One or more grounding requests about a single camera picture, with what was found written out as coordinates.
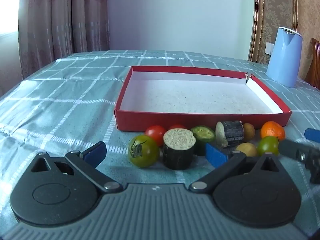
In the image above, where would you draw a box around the green cucumber chunk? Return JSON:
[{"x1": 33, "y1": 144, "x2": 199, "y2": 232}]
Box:
[{"x1": 190, "y1": 126, "x2": 216, "y2": 156}]

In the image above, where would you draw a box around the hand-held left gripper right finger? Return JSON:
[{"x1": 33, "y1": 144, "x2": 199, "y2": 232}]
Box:
[{"x1": 189, "y1": 142, "x2": 283, "y2": 194}]

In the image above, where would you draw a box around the brown patterned curtain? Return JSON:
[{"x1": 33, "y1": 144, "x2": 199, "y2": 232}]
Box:
[{"x1": 19, "y1": 0, "x2": 110, "y2": 79}]

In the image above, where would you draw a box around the slim dark eggplant chunk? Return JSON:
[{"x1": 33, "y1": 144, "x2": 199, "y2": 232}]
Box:
[{"x1": 215, "y1": 120, "x2": 244, "y2": 148}]

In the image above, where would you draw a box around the large green tomato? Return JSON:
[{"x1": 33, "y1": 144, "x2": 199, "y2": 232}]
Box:
[{"x1": 128, "y1": 135, "x2": 160, "y2": 168}]

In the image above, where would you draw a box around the orange mandarin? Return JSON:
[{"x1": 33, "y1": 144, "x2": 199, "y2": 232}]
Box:
[{"x1": 260, "y1": 121, "x2": 286, "y2": 142}]

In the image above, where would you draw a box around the wooden chair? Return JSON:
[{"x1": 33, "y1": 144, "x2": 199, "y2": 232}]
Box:
[{"x1": 305, "y1": 38, "x2": 320, "y2": 90}]

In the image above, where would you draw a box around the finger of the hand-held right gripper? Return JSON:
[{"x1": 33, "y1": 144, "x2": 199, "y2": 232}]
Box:
[
  {"x1": 278, "y1": 139, "x2": 320, "y2": 183},
  {"x1": 304, "y1": 128, "x2": 320, "y2": 143}
]

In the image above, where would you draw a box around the brown longan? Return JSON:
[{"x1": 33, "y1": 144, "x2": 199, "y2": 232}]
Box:
[
  {"x1": 243, "y1": 123, "x2": 256, "y2": 142},
  {"x1": 235, "y1": 142, "x2": 258, "y2": 157}
]

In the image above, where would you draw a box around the teal checked tablecloth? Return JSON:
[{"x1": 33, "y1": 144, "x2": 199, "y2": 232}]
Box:
[{"x1": 0, "y1": 50, "x2": 320, "y2": 233}]

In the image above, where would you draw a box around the light blue electric kettle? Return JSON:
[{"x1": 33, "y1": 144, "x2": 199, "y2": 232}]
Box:
[{"x1": 266, "y1": 27, "x2": 303, "y2": 88}]

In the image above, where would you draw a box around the thick dark eggplant chunk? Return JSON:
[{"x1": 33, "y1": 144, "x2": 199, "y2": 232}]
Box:
[{"x1": 163, "y1": 128, "x2": 196, "y2": 170}]

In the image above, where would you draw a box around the red cardboard box lid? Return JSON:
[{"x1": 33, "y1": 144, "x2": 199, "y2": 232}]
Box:
[{"x1": 114, "y1": 66, "x2": 292, "y2": 132}]

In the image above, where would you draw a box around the gilded wall moulding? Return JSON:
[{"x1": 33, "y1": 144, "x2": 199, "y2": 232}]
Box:
[{"x1": 248, "y1": 0, "x2": 266, "y2": 62}]

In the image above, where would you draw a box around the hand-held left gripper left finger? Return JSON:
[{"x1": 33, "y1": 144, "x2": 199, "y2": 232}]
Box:
[{"x1": 30, "y1": 141, "x2": 123, "y2": 194}]

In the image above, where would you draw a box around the small green tomato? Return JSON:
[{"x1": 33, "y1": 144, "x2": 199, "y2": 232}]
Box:
[{"x1": 257, "y1": 136, "x2": 279, "y2": 157}]

